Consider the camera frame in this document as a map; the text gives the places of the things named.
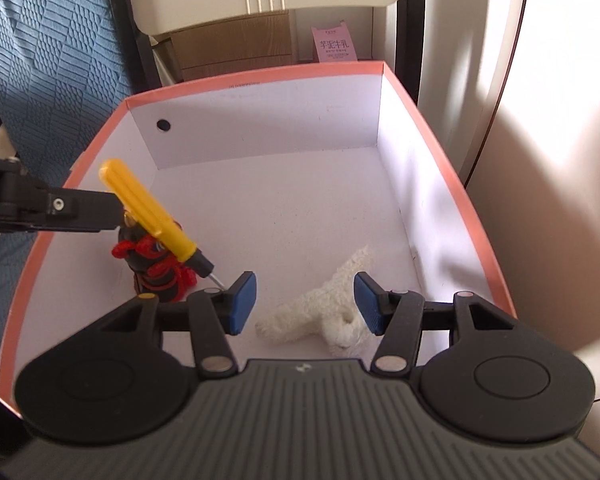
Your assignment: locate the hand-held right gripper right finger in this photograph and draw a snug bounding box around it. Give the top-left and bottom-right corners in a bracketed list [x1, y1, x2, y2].
[354, 271, 518, 375]

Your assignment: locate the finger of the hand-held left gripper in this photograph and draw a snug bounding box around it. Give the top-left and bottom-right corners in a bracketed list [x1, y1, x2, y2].
[15, 172, 126, 234]

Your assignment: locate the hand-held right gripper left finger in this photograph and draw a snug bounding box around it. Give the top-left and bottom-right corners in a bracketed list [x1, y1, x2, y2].
[97, 271, 257, 380]

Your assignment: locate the white plush toy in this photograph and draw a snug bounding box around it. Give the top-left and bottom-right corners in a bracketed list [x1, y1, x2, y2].
[254, 244, 377, 357]

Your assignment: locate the yellow handled screwdriver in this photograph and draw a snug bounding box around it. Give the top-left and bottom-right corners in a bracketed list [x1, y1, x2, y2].
[98, 158, 226, 291]

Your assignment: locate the red and black cable spool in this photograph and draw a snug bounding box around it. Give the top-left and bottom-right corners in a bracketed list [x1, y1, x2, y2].
[111, 220, 198, 303]

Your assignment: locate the pink cardboard box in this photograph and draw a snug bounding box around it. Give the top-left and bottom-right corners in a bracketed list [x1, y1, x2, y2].
[0, 60, 518, 418]

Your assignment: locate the blue textured chair cover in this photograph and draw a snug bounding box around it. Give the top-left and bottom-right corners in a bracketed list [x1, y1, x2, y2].
[0, 0, 136, 376]

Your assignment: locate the brown cardboard carton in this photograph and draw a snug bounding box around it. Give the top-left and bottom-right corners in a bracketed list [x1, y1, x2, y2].
[152, 10, 297, 83]

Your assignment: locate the pink packet with text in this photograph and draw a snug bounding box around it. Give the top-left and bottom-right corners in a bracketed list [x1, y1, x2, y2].
[310, 21, 359, 64]

